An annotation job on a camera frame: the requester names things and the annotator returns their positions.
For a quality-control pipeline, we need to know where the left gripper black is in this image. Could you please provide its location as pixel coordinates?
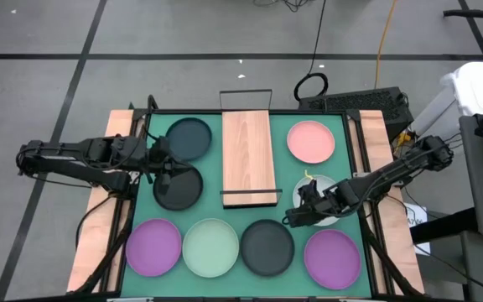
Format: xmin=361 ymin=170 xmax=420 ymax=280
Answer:
xmin=145 ymin=136 xmax=195 ymax=195

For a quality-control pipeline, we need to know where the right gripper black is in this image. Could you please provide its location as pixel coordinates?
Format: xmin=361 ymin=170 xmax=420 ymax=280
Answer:
xmin=283 ymin=180 xmax=354 ymax=228

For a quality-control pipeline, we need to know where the black plate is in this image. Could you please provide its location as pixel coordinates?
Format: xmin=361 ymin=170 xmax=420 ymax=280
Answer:
xmin=240 ymin=219 xmax=296 ymax=278
xmin=153 ymin=164 xmax=204 ymax=211

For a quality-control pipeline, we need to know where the white plate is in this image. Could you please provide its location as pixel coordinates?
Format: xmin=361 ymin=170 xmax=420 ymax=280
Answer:
xmin=292 ymin=174 xmax=341 ymax=227

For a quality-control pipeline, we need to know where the dark teal plate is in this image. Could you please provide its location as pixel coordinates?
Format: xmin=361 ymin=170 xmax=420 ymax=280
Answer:
xmin=165 ymin=117 xmax=213 ymax=163

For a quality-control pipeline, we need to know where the purple plate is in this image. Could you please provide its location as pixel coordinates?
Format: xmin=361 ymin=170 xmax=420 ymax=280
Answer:
xmin=125 ymin=217 xmax=183 ymax=278
xmin=303 ymin=228 xmax=362 ymax=291

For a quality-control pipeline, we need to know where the pink plate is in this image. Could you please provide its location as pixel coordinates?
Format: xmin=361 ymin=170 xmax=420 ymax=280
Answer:
xmin=286 ymin=120 xmax=336 ymax=164

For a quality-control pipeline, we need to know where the light green plate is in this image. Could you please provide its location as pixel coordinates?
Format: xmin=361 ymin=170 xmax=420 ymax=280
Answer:
xmin=182 ymin=217 xmax=240 ymax=279

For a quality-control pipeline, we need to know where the wooden dish rack board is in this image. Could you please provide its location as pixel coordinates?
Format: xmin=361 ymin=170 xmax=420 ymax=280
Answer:
xmin=218 ymin=88 xmax=283 ymax=210

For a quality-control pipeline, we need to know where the green table mat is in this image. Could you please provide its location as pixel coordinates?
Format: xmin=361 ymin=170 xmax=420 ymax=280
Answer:
xmin=120 ymin=112 xmax=372 ymax=299

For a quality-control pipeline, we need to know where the white paper sheet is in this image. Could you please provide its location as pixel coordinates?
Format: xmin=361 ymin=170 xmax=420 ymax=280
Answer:
xmin=404 ymin=203 xmax=431 ymax=256

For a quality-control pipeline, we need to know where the black cart base beam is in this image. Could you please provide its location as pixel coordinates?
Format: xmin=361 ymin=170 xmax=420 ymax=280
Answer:
xmin=411 ymin=207 xmax=477 ymax=244

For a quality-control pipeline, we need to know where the white cloth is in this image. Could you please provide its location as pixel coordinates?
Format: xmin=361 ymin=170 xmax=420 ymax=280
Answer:
xmin=439 ymin=61 xmax=483 ymax=117

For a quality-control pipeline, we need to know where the black metal bar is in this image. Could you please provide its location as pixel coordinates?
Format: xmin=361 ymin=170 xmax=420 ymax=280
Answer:
xmin=443 ymin=8 xmax=483 ymax=21

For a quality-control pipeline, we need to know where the black table frame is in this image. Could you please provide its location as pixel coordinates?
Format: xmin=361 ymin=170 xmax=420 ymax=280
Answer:
xmin=67 ymin=94 xmax=427 ymax=302

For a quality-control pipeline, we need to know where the black floor cable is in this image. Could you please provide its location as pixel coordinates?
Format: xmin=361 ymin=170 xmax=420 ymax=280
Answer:
xmin=293 ymin=0 xmax=330 ymax=102

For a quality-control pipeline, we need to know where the yellow cable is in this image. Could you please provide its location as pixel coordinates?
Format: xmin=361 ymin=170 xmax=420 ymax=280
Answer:
xmin=374 ymin=0 xmax=400 ymax=90

